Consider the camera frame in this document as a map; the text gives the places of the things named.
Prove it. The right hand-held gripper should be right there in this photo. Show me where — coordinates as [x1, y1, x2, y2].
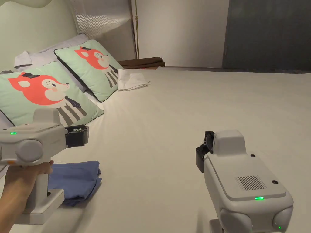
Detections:
[195, 130, 294, 233]

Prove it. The blue folded garment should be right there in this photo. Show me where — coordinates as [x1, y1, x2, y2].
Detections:
[47, 160, 103, 207]

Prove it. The brass floor lamp pole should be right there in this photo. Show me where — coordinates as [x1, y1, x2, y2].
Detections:
[134, 0, 141, 60]

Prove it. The bed with beige sheet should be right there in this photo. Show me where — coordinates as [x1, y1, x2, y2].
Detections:
[0, 66, 311, 233]

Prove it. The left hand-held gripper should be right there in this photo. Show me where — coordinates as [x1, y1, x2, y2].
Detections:
[0, 107, 89, 225]

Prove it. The pale lavender pillow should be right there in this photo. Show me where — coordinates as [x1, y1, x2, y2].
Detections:
[14, 33, 97, 110]

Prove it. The pale green padded headboard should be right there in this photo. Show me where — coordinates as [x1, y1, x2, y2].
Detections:
[0, 0, 79, 73]

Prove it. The fox print green cushion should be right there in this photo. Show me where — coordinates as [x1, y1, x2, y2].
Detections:
[0, 61, 105, 127]
[53, 39, 125, 103]

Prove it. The dark brown wooden bedside table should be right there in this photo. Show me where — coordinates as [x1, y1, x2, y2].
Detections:
[118, 57, 166, 70]

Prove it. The white folded cloth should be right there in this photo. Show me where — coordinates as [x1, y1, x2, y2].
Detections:
[118, 69, 151, 92]

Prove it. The person's left hand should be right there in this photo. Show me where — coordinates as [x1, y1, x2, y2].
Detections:
[3, 160, 54, 213]

